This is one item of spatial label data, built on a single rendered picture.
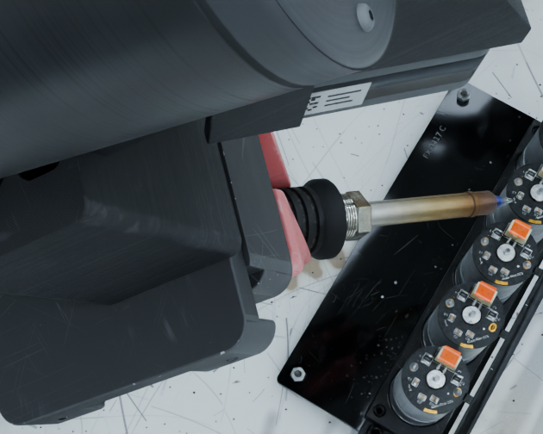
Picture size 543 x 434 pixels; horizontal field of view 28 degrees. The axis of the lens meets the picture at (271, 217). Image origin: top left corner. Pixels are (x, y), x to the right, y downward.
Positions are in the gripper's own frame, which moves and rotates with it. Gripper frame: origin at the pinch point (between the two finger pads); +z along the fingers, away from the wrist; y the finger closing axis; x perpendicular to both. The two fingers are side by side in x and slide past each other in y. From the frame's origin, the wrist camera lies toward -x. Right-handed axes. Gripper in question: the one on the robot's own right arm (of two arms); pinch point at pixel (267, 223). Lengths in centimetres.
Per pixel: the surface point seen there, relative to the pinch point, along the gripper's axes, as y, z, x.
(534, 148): 3.4, 14.7, -5.4
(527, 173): 2.1, 13.2, -5.2
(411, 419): -5.6, 12.9, 2.1
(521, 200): 1.2, 13.1, -4.6
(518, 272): -1.5, 12.6, -3.7
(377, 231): 2.7, 15.2, 2.1
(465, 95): 7.7, 17.5, -2.9
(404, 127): 7.4, 17.4, 0.2
